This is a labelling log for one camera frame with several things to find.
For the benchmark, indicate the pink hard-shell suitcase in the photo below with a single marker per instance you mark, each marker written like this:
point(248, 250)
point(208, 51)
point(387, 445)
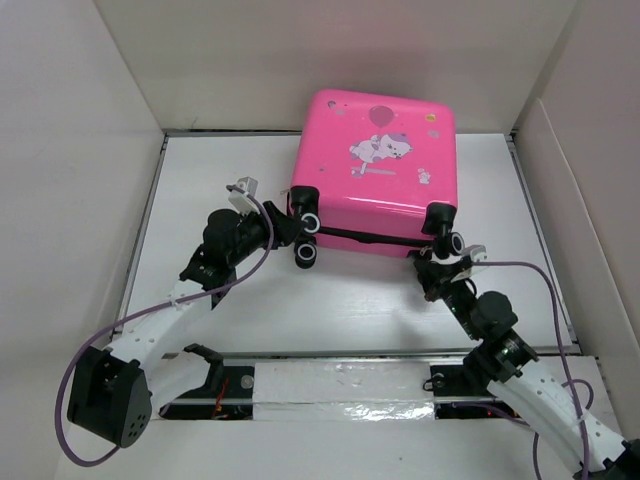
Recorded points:
point(375, 174)

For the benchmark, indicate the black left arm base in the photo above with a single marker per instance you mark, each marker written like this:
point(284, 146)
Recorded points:
point(225, 395)

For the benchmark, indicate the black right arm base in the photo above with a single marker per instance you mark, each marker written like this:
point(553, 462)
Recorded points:
point(457, 397)

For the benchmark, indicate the aluminium front rail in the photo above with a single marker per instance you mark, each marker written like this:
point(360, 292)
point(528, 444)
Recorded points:
point(357, 356)

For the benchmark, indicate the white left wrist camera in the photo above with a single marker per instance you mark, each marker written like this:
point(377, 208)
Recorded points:
point(241, 195)

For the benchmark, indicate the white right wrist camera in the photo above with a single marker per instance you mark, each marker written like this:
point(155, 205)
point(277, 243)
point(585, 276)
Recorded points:
point(464, 268)

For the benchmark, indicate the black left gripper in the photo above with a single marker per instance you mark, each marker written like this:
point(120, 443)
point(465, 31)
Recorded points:
point(285, 229)

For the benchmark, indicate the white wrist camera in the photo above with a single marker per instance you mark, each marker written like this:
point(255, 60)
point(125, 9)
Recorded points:
point(241, 195)
point(464, 268)

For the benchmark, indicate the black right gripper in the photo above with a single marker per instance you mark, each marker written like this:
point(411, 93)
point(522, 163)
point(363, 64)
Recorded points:
point(435, 277)

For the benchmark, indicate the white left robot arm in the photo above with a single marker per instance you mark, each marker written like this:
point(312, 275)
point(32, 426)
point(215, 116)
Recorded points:
point(116, 389)

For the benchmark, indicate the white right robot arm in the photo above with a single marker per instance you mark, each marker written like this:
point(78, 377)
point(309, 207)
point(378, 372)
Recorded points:
point(504, 365)

